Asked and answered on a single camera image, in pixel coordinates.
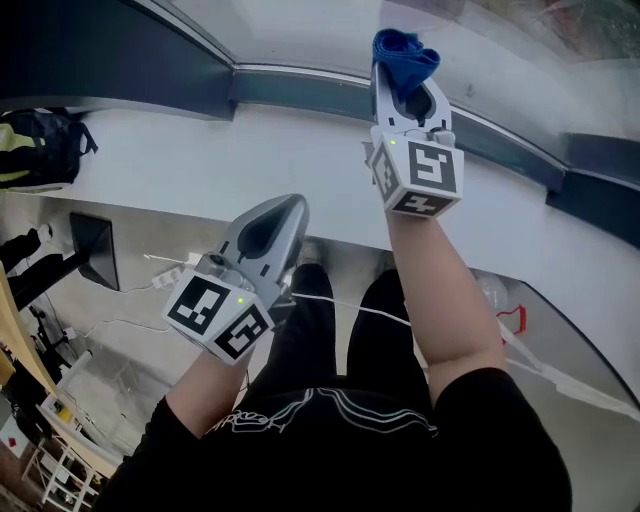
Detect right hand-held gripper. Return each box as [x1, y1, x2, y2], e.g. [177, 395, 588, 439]
[362, 62, 465, 220]

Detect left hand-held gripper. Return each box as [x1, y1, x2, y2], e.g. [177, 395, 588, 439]
[160, 193, 310, 367]

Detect blue cloth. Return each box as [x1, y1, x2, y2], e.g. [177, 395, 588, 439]
[370, 28, 443, 109]

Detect clear window glass pane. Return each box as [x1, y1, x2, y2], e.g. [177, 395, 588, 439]
[154, 0, 640, 166]

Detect person's left forearm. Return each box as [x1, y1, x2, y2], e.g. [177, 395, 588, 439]
[164, 349, 252, 441]

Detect person's right forearm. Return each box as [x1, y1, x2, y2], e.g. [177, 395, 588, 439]
[387, 212, 508, 416]

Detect person's left grey shoe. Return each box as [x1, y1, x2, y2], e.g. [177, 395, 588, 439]
[294, 239, 324, 269]

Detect white windowsill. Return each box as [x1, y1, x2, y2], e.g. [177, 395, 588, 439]
[0, 107, 640, 321]

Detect white power strip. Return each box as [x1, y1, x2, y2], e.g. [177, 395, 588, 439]
[152, 267, 189, 290]

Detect person's black trousers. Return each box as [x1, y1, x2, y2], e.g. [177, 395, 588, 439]
[249, 262, 431, 416]

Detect person's black t-shirt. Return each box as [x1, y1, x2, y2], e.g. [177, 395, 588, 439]
[92, 367, 574, 512]

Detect green black backpack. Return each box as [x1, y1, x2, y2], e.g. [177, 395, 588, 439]
[0, 107, 99, 194]

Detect thin white cable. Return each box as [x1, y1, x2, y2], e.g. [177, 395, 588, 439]
[292, 292, 414, 330]

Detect dark window frame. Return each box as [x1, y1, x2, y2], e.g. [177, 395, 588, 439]
[0, 0, 640, 246]

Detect white wire rack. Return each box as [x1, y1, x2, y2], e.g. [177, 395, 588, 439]
[19, 434, 101, 512]

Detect white floor cable cover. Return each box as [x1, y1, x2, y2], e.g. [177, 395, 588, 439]
[494, 319, 640, 422]

